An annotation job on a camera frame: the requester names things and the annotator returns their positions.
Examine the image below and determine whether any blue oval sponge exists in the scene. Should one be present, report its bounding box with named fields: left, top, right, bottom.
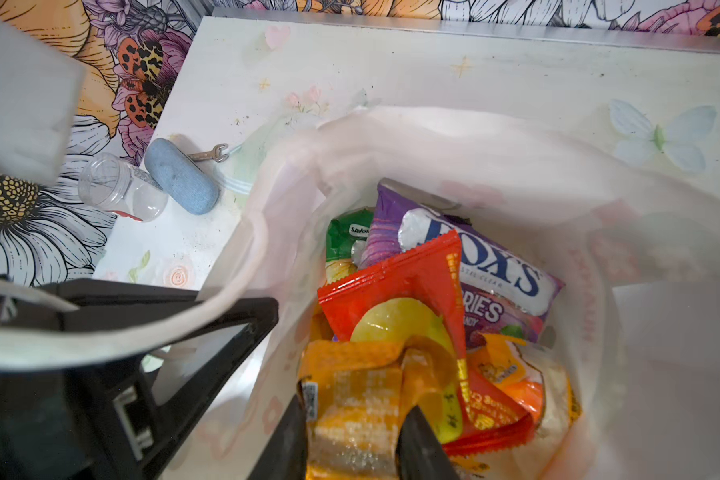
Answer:
left=144, top=138, right=221, bottom=215

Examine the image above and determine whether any white paper bag red flower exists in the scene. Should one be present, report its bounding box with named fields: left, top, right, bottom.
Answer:
left=0, top=107, right=720, bottom=479

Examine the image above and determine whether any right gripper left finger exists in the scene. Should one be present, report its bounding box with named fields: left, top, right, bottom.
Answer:
left=247, top=395, right=308, bottom=480

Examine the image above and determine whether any purple Fox's candy bag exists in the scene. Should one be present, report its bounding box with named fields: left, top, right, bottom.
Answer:
left=358, top=184, right=564, bottom=348

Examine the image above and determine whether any red orange snack packet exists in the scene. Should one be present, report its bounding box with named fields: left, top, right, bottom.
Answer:
left=317, top=231, right=535, bottom=456

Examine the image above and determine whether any green Fox's candy bag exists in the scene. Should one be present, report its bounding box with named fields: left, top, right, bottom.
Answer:
left=325, top=208, right=374, bottom=284

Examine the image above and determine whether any small metal wrench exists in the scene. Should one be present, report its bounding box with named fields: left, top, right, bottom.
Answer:
left=187, top=143, right=230, bottom=163

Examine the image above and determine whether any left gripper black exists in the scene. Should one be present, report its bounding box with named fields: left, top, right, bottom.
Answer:
left=0, top=280, right=279, bottom=479

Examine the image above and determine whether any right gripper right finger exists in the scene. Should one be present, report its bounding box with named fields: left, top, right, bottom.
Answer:
left=397, top=407, right=459, bottom=480

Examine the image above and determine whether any clear plastic cup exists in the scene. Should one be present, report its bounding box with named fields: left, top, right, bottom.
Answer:
left=78, top=153, right=168, bottom=222

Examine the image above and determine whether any orange twisted candy wrapper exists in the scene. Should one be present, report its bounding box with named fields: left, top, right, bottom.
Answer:
left=298, top=335, right=457, bottom=479

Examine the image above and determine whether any orange mango snack bag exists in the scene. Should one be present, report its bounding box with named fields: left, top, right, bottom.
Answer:
left=461, top=334, right=581, bottom=479

